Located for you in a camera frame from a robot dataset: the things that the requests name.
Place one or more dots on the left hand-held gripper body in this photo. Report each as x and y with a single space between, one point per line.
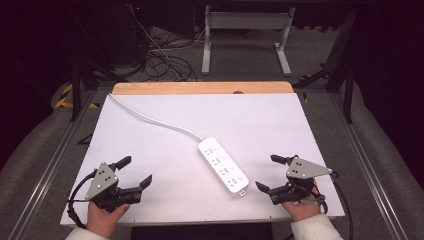
101 181

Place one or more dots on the person's right hand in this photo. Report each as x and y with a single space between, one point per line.
301 211

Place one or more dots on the yellow black floor tape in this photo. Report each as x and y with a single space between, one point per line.
63 100

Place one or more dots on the white metal stand frame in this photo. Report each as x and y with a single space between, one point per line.
246 20

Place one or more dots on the person's left hand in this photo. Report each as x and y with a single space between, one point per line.
103 220

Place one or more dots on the black metal stand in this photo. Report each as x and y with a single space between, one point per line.
348 86
76 90

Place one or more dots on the metal floor rail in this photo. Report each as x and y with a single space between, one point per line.
50 170
366 166

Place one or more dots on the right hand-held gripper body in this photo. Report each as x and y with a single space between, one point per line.
301 170

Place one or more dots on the white power strip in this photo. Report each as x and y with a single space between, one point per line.
223 170

